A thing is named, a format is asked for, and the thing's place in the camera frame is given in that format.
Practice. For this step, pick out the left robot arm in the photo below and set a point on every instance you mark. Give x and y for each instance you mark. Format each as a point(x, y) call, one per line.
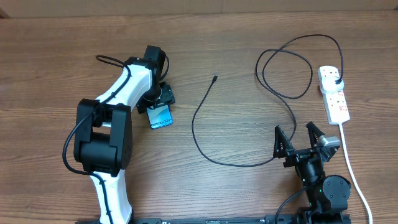
point(102, 135)

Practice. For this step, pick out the white charger plug adapter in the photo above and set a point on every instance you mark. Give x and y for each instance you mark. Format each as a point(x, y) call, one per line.
point(330, 85)

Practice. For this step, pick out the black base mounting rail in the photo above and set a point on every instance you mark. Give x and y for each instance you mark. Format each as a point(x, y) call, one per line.
point(268, 219)

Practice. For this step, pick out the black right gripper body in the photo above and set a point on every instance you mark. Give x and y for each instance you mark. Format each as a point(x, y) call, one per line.
point(309, 171)

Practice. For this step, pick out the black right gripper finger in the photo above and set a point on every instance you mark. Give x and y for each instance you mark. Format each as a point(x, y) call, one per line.
point(282, 146)
point(314, 133)

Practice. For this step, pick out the blue Samsung Galaxy smartphone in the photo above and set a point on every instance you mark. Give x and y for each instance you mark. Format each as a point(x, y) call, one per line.
point(160, 117)

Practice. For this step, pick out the white power strip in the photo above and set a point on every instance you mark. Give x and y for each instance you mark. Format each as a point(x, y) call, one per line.
point(335, 103)

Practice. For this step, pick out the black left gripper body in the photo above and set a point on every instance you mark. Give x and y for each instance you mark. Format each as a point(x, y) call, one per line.
point(164, 96)

